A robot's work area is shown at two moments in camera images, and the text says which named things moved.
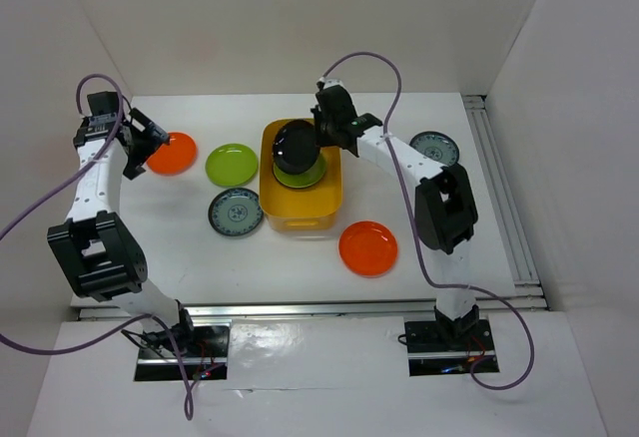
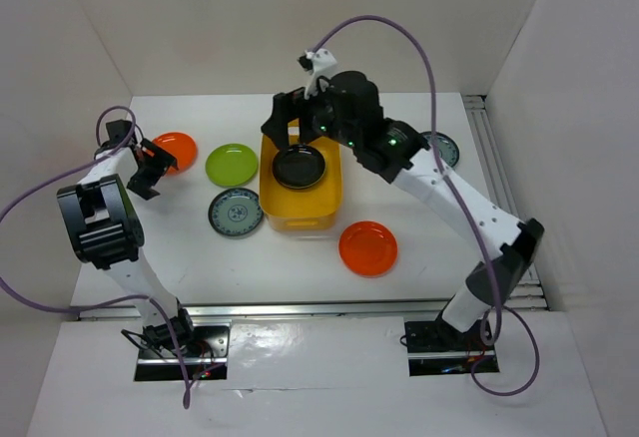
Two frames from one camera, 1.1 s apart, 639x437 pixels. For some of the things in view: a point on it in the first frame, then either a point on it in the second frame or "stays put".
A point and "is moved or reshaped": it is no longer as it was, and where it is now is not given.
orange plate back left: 176,158 stays put
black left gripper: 148,146 to 160,161
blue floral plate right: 437,147 stays put
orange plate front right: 368,248 stays put
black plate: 295,147 is moved or reshaped
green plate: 231,165 stays put
